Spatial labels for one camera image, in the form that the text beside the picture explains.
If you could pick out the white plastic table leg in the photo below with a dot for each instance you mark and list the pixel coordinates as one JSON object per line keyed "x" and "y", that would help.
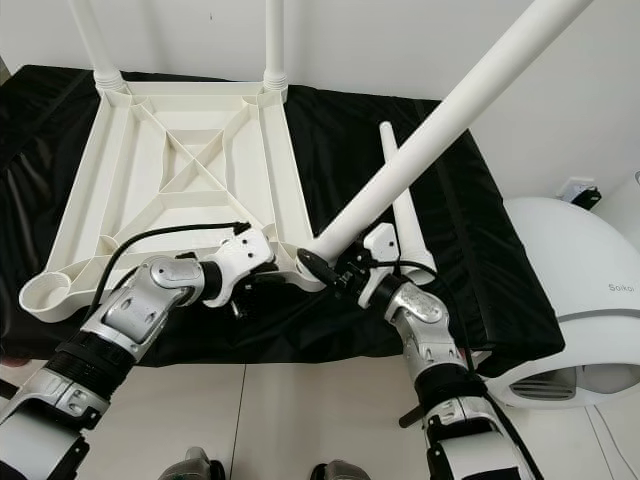
{"x": 95, "y": 45}
{"x": 440, "y": 130}
{"x": 410, "y": 215}
{"x": 276, "y": 45}

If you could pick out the white plastic table top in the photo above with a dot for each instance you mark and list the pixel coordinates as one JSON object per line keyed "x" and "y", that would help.
{"x": 90, "y": 195}

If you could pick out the black power plug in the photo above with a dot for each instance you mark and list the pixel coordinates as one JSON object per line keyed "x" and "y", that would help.
{"x": 585, "y": 196}

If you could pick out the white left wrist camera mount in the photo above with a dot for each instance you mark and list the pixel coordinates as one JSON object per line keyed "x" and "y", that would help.
{"x": 245, "y": 252}

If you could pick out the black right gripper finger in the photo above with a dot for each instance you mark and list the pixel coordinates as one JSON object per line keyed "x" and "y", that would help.
{"x": 315, "y": 264}

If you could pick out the white appliance with clear tank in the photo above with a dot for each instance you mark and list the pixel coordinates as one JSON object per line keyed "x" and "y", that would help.
{"x": 632, "y": 195}

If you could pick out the white dome litter box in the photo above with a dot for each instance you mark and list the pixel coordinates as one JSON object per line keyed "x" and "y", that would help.
{"x": 585, "y": 265}

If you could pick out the pink cloth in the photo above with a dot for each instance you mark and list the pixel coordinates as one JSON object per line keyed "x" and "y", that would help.
{"x": 15, "y": 358}

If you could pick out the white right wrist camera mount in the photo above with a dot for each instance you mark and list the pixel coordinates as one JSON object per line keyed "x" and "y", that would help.
{"x": 382, "y": 238}

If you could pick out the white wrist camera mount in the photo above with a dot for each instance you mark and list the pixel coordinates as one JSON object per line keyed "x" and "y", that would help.
{"x": 382, "y": 238}
{"x": 245, "y": 252}

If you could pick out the black metal table leg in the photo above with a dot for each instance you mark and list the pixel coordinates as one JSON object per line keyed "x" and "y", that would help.
{"x": 7, "y": 398}
{"x": 415, "y": 414}

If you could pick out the white wall socket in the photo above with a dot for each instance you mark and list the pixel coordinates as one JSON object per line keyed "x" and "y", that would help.
{"x": 568, "y": 184}

